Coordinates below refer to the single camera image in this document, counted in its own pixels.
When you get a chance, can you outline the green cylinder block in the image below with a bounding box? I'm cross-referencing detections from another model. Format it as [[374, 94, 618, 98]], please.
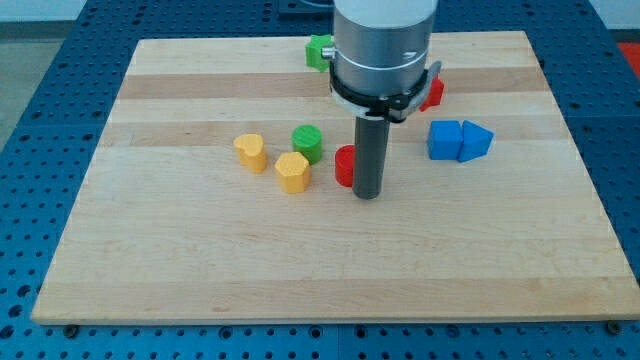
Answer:
[[291, 125, 323, 165]]

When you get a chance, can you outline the blue triangle block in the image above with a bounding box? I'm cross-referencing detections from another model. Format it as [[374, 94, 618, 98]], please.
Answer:
[[457, 120, 494, 162]]

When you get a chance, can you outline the yellow heart block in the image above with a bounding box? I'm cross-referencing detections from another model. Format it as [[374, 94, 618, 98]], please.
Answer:
[[233, 133, 267, 174]]

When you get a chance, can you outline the red cylinder block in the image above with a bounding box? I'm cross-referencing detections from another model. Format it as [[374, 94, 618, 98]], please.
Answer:
[[334, 144, 355, 187]]

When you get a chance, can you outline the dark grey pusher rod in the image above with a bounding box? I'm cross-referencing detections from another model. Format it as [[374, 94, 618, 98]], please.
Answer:
[[352, 117, 389, 200]]

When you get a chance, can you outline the red star block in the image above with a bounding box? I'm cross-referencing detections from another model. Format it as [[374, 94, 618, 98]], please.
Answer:
[[419, 77, 445, 112]]

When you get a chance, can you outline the blue cube block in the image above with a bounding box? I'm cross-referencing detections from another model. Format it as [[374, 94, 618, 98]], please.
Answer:
[[427, 120, 463, 160]]

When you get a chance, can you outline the wooden board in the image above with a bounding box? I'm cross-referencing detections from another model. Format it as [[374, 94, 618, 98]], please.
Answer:
[[32, 31, 639, 325]]

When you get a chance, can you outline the black mounting clamp ring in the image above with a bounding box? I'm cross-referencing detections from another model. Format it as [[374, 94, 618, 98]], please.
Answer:
[[329, 61, 442, 123]]

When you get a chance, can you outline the green star block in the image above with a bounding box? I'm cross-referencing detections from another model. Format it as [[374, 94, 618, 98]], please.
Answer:
[[305, 34, 333, 72]]

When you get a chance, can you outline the yellow hexagon block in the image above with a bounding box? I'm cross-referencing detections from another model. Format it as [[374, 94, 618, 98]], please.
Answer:
[[275, 152, 311, 194]]

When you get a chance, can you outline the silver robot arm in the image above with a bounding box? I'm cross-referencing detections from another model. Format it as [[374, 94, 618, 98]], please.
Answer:
[[321, 0, 441, 200]]

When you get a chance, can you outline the blue perforated table plate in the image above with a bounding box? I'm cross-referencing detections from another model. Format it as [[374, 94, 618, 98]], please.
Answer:
[[1, 0, 639, 359]]

